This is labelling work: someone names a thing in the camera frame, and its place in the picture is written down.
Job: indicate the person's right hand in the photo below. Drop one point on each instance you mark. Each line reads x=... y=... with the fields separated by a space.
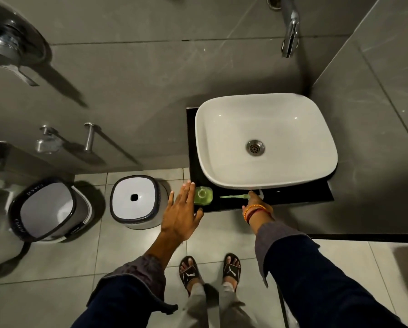
x=257 y=207

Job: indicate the person's left hand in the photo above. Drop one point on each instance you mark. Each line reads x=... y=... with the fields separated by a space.
x=179 y=216

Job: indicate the person's left middle finger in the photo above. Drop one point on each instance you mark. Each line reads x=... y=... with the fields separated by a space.
x=186 y=195

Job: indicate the person's left little finger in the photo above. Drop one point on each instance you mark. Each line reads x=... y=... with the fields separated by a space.
x=170 y=200

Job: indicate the person's left thumb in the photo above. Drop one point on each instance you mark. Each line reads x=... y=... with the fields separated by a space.
x=199 y=217

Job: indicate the person's right fingers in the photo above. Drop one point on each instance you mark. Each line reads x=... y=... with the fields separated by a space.
x=252 y=197

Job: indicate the green toothbrush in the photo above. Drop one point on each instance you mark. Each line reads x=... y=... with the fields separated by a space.
x=234 y=196

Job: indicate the person's left forearm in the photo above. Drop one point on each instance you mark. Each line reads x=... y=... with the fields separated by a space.
x=135 y=283

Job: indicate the person's right forearm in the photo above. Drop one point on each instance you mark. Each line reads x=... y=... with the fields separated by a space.
x=313 y=280

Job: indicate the green soap bottle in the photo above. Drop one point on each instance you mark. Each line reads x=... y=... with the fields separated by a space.
x=203 y=196

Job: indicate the white plastic stool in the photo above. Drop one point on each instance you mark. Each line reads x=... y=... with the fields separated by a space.
x=135 y=199

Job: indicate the black vanity counter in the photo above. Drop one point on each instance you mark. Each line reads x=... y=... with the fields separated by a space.
x=294 y=196

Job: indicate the chrome sink drain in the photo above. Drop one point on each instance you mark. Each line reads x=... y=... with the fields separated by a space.
x=255 y=147

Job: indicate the black sandal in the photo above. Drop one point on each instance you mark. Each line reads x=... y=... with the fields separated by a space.
x=232 y=270
x=189 y=273

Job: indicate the white ceramic sink basin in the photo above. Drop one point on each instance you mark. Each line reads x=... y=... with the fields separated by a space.
x=265 y=140

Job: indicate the grey trousers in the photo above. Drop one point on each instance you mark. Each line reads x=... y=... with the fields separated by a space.
x=217 y=309

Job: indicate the white plastic bucket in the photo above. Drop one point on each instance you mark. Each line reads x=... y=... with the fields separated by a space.
x=48 y=210

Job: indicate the chrome wall spout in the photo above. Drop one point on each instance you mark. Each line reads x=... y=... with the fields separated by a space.
x=89 y=136

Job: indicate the chrome wall tap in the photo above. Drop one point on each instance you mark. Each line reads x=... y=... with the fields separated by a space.
x=48 y=141

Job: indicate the chrome wall faucet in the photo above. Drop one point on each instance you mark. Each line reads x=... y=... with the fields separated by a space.
x=290 y=28

